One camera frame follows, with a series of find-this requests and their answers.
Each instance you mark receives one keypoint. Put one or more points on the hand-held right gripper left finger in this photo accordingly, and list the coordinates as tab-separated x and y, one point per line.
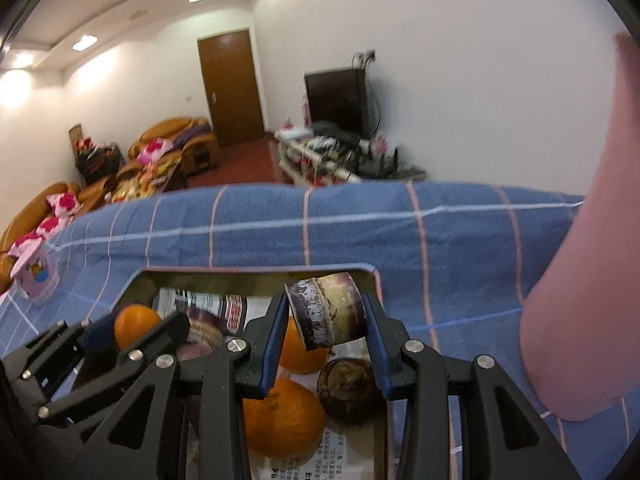
270	355

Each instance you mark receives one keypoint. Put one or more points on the black television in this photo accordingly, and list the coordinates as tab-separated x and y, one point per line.
335	97

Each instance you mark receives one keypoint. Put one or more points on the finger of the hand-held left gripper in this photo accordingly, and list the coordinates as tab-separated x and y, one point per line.
172	330
97	335

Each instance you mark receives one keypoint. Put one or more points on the pink electric kettle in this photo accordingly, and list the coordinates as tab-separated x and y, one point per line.
590	285

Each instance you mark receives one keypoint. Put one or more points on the orange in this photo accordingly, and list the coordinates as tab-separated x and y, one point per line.
295	355
285	420
135	325

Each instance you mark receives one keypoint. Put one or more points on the pink floral pillow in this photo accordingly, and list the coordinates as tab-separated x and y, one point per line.
50	226
65	203
155	151

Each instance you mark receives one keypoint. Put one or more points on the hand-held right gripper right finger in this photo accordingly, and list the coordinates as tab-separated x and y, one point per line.
382	360

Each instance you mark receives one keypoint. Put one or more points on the brown wooden door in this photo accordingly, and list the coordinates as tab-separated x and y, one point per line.
230	85

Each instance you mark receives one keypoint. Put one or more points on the coffee table with snacks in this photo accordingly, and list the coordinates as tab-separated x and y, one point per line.
140	185

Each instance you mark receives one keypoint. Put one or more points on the pink flower decoration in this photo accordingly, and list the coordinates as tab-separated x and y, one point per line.
380	144

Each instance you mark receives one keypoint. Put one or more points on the dark brown round fruit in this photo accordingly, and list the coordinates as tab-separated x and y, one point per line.
347	390

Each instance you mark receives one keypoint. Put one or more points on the brown leather sofa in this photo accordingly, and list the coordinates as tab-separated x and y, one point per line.
30	210

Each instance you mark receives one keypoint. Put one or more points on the wall socket with plugs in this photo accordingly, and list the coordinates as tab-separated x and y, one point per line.
367	56

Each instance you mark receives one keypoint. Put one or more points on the white television stand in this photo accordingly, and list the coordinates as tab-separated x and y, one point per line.
295	152

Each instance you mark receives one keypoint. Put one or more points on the black rack with clothes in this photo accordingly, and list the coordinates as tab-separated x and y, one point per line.
100	162

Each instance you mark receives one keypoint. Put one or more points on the brown leather armchair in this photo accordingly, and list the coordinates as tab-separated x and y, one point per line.
170	127

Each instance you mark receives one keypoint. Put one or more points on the black router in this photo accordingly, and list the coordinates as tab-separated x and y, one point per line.
385	167

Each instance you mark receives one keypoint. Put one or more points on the tall pink box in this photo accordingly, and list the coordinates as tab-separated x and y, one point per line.
305	110

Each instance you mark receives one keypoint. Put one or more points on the white set-top box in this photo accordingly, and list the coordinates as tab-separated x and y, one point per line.
292	133

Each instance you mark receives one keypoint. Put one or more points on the purple blanket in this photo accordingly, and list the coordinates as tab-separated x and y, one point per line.
195	136

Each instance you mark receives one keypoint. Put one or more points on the pink cartoon mug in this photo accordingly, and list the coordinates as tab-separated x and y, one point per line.
37	272

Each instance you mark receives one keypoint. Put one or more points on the pink metal tin box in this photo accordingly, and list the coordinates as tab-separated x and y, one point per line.
200	277

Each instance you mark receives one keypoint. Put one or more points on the blue plaid blanket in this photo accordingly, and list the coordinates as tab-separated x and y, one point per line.
350	225

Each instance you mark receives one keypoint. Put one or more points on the purple passion fruit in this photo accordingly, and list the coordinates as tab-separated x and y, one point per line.
205	327

